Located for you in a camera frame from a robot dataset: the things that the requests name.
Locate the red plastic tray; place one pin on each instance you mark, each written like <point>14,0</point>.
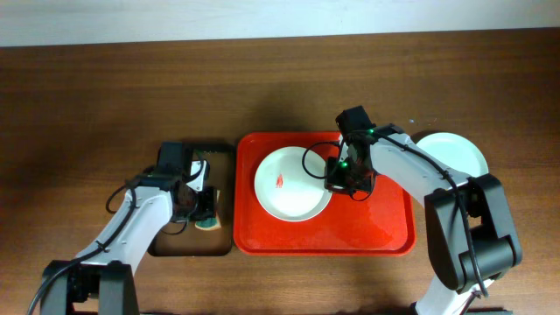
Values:
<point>380,224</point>

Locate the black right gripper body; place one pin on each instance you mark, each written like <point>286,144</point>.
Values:
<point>343,182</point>

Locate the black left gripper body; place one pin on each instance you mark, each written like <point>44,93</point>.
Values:
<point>206,209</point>

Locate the white plate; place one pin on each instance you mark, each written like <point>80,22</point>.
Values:
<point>287,185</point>

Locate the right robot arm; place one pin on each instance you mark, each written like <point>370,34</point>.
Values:
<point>471,234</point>

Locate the black small tray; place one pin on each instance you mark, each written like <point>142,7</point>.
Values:
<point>183,238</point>

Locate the light green plate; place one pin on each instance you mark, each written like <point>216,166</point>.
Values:
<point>455,151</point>

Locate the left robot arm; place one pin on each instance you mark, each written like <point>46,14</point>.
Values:
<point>105,269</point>

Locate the green and orange sponge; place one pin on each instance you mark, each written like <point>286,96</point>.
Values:
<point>209,224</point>

